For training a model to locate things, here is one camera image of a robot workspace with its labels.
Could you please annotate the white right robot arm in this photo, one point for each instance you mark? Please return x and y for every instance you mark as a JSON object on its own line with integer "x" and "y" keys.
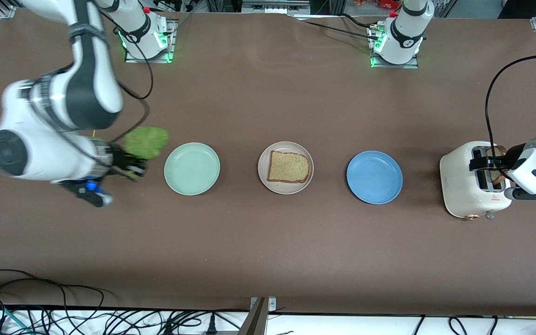
{"x": 82, "y": 83}

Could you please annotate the black power plug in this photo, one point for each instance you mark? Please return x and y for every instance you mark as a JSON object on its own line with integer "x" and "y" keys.
{"x": 211, "y": 325}

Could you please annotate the white toaster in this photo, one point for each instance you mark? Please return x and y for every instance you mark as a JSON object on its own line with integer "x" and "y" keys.
{"x": 458, "y": 186}

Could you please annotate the brown bread slice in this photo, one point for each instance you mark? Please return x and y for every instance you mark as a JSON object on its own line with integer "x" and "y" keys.
{"x": 498, "y": 150}
{"x": 286, "y": 166}

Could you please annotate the blue plate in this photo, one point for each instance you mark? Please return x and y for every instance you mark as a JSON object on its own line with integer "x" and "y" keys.
{"x": 374, "y": 177}

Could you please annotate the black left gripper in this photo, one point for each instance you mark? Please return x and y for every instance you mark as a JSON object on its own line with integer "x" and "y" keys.
{"x": 511, "y": 157}

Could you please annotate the grey equipment box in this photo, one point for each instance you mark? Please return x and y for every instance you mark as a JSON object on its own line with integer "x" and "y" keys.
{"x": 275, "y": 5}

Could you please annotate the green lettuce leaf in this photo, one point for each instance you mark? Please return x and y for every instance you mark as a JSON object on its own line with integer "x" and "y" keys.
{"x": 149, "y": 142}

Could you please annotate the grey metal bracket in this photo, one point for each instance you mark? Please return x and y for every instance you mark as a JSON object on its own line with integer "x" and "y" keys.
{"x": 256, "y": 316}

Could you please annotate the beige plate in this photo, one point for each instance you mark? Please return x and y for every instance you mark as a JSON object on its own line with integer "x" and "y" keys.
{"x": 285, "y": 188}

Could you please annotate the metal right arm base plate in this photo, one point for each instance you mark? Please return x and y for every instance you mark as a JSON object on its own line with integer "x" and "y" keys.
{"x": 170, "y": 44}

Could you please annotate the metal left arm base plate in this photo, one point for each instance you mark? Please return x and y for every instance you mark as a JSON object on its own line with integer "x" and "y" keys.
{"x": 414, "y": 65}

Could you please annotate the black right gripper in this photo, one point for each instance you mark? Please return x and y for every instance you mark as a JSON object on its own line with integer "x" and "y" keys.
{"x": 121, "y": 159}

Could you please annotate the pale green plate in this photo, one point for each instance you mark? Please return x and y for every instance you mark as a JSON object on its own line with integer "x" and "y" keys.
{"x": 191, "y": 168}

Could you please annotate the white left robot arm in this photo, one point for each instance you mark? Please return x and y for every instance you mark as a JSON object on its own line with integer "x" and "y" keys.
{"x": 407, "y": 32}

